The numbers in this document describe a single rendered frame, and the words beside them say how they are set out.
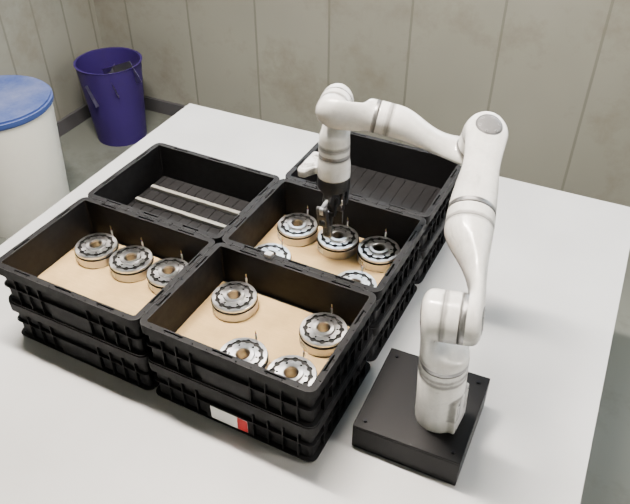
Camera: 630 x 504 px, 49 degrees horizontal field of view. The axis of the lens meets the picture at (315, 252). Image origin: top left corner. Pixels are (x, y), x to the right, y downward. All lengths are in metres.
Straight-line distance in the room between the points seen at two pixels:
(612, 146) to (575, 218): 1.15
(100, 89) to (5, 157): 0.82
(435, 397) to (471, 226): 0.32
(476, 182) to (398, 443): 0.53
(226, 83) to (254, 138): 1.43
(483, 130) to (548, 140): 1.90
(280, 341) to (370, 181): 0.66
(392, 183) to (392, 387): 0.70
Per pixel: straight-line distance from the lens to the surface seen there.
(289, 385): 1.28
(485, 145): 1.41
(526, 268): 1.95
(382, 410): 1.45
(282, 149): 2.37
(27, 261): 1.73
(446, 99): 3.34
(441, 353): 1.26
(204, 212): 1.87
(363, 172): 2.01
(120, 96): 3.76
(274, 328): 1.52
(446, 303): 1.19
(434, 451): 1.40
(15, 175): 3.16
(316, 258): 1.69
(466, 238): 1.27
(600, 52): 3.13
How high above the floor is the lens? 1.91
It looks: 39 degrees down
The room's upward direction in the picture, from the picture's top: straight up
